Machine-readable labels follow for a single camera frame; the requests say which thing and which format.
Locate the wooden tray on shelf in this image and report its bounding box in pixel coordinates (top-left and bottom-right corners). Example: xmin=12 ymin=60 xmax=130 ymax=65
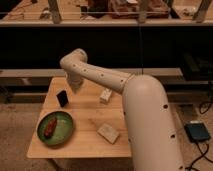
xmin=108 ymin=0 xmax=170 ymax=19

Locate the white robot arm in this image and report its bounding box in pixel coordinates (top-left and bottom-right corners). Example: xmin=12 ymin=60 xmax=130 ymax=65
xmin=60 ymin=49 xmax=184 ymax=171

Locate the black foot pedal box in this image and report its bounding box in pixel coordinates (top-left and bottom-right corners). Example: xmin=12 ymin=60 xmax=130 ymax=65
xmin=184 ymin=123 xmax=211 ymax=143

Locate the black cable on floor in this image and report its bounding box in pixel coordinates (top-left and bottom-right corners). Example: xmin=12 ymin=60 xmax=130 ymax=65
xmin=184 ymin=99 xmax=213 ymax=171

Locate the beige sponge block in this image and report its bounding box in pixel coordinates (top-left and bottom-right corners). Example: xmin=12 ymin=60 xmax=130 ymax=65
xmin=97 ymin=123 xmax=119 ymax=144

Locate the black standing eraser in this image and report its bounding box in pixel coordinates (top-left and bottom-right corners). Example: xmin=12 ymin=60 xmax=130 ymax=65
xmin=57 ymin=90 xmax=68 ymax=107

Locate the green round plate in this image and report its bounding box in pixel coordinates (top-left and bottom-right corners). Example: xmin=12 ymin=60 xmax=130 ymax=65
xmin=37 ymin=111 xmax=74 ymax=146

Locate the brown sausage on plate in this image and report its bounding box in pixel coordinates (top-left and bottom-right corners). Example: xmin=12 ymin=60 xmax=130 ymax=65
xmin=44 ymin=119 xmax=57 ymax=138

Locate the light wooden folding table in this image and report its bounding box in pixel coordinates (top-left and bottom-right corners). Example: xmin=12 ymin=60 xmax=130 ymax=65
xmin=27 ymin=77 xmax=131 ymax=158

